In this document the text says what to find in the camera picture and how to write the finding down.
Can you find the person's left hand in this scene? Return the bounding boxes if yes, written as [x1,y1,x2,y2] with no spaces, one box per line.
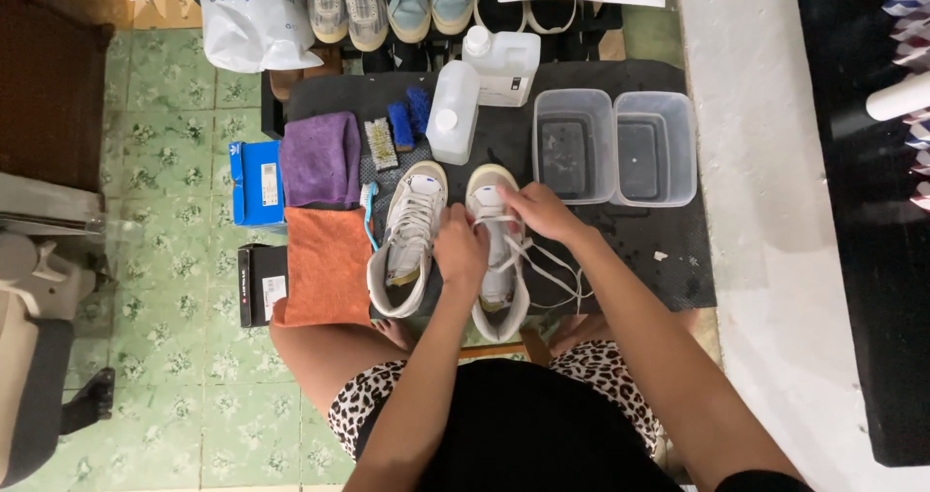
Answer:
[433,203,492,290]

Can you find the person's right hand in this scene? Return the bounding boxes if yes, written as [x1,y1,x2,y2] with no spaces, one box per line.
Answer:
[497,182,584,246]

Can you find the white shoelace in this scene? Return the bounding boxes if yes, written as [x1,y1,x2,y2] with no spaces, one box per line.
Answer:
[472,212,593,316]

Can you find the white high-top sneaker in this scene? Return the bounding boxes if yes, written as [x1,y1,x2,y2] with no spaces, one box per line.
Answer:
[465,163,533,344]
[366,160,449,319]

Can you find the clear plastic container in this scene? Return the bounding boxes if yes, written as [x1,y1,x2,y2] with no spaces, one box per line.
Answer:
[532,88,619,205]
[610,91,698,208]

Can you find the blue toothbrush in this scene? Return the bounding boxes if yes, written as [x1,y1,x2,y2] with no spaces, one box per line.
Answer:
[359,181,381,252]

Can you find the translucent plastic bottle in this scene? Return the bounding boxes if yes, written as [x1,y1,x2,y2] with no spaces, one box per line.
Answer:
[426,60,481,166]

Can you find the white bristle brush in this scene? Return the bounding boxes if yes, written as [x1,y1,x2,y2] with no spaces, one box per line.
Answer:
[363,117,400,171]

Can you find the blue bristle brush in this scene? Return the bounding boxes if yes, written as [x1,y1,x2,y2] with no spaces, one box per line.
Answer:
[387,100,417,152]
[405,87,434,138]

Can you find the translucent jug with label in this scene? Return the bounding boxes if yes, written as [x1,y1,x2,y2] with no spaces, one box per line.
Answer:
[462,25,542,108]

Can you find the black rubber mat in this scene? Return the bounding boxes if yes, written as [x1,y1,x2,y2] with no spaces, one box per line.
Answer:
[285,60,718,319]

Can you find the orange cloth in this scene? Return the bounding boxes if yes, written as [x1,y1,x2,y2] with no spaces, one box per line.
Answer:
[272,206,375,329]

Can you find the person's right leg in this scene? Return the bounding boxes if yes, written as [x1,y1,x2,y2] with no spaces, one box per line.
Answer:
[548,310,700,356]

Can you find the person's leg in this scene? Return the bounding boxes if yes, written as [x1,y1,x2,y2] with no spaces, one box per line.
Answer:
[269,316,417,422]
[548,310,700,356]

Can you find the purple cloth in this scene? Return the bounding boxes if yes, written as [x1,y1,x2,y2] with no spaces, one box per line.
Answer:
[279,111,363,210]

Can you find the person's left leg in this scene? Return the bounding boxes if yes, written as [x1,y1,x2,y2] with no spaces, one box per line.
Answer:
[269,316,417,422]

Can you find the leopard print shorts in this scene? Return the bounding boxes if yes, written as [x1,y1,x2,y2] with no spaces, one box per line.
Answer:
[328,339,664,465]

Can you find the blue shoe box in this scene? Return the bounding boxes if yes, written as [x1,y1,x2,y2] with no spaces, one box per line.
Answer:
[229,140,289,229]

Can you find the light blue sneaker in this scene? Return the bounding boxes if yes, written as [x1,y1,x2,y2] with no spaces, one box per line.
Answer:
[387,0,433,44]
[431,0,476,36]

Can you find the black shoe box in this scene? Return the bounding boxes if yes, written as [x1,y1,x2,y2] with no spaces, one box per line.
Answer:
[237,244,290,329]

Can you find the black shirt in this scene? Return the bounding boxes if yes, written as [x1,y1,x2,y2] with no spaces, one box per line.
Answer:
[418,357,815,492]

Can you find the black shoe rack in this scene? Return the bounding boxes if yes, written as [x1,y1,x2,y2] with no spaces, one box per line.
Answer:
[260,0,627,140]

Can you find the beige striped sneaker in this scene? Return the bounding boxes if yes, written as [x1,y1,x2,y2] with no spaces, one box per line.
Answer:
[343,0,392,53]
[307,0,350,45]

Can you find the brown shoes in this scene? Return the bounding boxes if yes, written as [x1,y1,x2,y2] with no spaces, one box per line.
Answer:
[269,47,344,103]

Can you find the white printed plastic bag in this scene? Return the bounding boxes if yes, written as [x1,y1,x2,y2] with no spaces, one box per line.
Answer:
[196,0,325,74]

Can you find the black table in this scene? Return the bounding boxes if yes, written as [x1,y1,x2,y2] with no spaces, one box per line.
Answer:
[793,0,930,468]

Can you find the brown cardboard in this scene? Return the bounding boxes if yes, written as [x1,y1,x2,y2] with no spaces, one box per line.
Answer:
[67,0,203,31]

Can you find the white cylinder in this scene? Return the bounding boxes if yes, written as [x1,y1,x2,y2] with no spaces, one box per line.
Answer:
[866,71,930,123]

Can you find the brown wooden cabinet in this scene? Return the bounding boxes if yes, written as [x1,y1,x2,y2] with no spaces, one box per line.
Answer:
[0,0,116,194]

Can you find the row of striped packets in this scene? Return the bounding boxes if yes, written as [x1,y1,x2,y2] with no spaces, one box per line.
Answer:
[882,0,930,213]

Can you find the beige and black chair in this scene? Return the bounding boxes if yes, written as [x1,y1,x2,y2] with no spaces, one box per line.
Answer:
[0,172,117,490]

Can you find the black sandals with white straps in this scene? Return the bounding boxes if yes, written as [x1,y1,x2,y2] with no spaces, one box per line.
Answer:
[474,0,626,37]

